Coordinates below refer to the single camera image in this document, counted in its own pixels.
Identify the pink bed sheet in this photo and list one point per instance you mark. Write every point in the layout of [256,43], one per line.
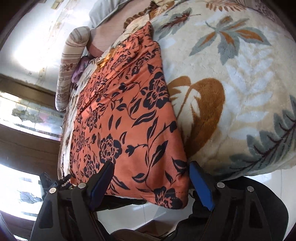
[108,34]

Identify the long striped floral pillow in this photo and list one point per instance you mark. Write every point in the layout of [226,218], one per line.
[69,64]

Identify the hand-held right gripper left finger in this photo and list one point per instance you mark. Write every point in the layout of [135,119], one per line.
[101,183]

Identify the leaf printed fleece blanket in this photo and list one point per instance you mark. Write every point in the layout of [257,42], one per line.
[231,81]

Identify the wooden window frame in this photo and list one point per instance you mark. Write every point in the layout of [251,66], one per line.
[25,148]

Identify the orange black floral garment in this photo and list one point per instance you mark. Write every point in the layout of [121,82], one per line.
[129,120]

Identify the purple cloth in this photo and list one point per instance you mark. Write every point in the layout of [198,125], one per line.
[78,69]

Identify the glass window pane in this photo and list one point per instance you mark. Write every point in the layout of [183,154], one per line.
[30,113]

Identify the person's black clothing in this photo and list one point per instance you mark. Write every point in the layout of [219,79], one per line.
[270,199]

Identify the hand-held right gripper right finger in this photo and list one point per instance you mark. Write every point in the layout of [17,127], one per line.
[201,185]

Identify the grey pillow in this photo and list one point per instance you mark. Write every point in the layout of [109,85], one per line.
[104,11]

